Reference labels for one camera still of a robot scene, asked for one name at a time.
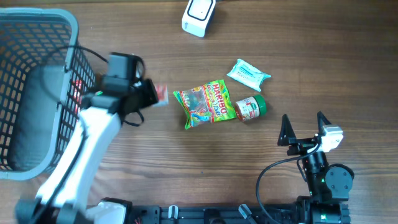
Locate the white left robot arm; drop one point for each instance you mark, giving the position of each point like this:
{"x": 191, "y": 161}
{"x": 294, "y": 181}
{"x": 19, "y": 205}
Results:
{"x": 63, "y": 196}

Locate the teal tissue pack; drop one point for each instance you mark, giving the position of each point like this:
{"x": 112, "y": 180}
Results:
{"x": 248, "y": 75}

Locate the small red white box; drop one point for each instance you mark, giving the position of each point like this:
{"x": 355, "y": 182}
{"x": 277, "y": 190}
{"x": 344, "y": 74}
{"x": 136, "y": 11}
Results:
{"x": 162, "y": 94}

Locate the green lid spice jar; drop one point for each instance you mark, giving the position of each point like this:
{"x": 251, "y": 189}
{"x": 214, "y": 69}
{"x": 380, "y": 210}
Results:
{"x": 250, "y": 108}

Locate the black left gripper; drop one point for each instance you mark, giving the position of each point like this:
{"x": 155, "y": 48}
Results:
{"x": 151, "y": 95}

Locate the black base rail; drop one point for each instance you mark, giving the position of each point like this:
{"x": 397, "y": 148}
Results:
{"x": 217, "y": 215}

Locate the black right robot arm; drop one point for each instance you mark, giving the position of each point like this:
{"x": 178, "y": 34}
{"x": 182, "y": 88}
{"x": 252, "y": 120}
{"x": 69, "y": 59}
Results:
{"x": 328, "y": 184}

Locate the white barcode scanner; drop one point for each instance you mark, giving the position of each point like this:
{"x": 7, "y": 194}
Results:
{"x": 197, "y": 16}

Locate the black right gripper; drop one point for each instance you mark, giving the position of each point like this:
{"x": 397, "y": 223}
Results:
{"x": 287, "y": 137}

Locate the Haribo gummy candy bag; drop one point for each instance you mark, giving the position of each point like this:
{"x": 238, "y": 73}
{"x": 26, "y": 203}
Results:
{"x": 206, "y": 103}

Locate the grey plastic mesh basket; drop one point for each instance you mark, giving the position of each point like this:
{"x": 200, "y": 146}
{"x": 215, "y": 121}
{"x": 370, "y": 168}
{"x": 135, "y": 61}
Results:
{"x": 44, "y": 73}

